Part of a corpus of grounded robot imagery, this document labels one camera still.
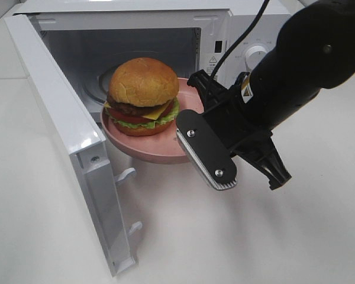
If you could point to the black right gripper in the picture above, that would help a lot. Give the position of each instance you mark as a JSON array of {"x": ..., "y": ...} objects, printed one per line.
[{"x": 223, "y": 130}]

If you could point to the pink round plate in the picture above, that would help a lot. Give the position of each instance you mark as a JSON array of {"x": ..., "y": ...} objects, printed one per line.
[{"x": 161, "y": 148}]

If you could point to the burger with lettuce and cheese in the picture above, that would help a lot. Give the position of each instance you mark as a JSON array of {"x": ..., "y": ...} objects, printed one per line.
[{"x": 142, "y": 97}]

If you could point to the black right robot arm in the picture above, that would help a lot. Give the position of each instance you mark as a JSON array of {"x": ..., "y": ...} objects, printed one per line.
[{"x": 315, "y": 50}]

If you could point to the upper white microwave knob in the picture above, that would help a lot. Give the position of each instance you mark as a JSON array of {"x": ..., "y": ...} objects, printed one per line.
[{"x": 253, "y": 56}]

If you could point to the glass microwave turntable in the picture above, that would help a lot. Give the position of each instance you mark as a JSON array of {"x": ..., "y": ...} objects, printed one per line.
[{"x": 96, "y": 83}]

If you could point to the white microwave oven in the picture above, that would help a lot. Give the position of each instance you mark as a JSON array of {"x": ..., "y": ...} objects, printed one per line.
[{"x": 186, "y": 35}]

